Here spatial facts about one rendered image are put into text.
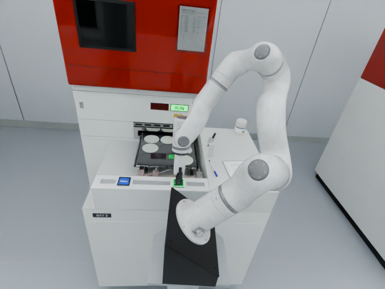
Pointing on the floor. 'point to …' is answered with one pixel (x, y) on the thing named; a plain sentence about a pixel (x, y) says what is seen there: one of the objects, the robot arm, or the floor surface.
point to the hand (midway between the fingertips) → (179, 180)
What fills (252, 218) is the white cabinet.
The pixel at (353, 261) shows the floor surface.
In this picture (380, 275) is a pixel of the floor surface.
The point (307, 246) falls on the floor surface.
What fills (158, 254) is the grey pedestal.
